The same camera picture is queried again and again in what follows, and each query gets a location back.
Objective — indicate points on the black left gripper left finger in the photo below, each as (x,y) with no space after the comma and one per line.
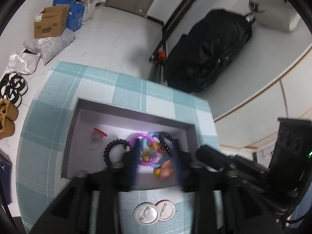
(131,161)

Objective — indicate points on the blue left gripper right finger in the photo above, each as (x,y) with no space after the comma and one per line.
(185,173)

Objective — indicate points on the pink yellow toy figure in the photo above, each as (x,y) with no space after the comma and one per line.
(165,171)

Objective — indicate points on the red rimmed pin badge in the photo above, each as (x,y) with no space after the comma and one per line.
(166,209)

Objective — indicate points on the white pin badge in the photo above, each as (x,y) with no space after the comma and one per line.
(146,213)

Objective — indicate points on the grey open jewelry box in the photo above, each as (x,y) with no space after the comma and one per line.
(100,134)

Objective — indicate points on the teal plaid tablecloth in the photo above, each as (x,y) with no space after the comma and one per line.
(46,125)

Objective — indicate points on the black backpack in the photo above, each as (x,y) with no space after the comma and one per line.
(207,50)

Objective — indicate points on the blue shopping bag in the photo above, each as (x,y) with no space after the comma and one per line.
(5,175)

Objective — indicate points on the tan boot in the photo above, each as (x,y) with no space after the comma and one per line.
(7,127)
(8,109)

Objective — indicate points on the white Nike bag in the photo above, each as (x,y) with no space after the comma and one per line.
(277,14)

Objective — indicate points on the grey plastic mailer bag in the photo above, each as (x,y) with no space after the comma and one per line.
(49,47)

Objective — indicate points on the black white sneaker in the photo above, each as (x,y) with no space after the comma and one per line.
(12,94)
(17,81)

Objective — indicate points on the blue cardboard box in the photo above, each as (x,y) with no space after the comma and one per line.
(75,14)

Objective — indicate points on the brown cardboard box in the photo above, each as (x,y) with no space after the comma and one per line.
(51,21)

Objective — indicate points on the cream tote bag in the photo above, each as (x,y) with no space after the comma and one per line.
(89,9)

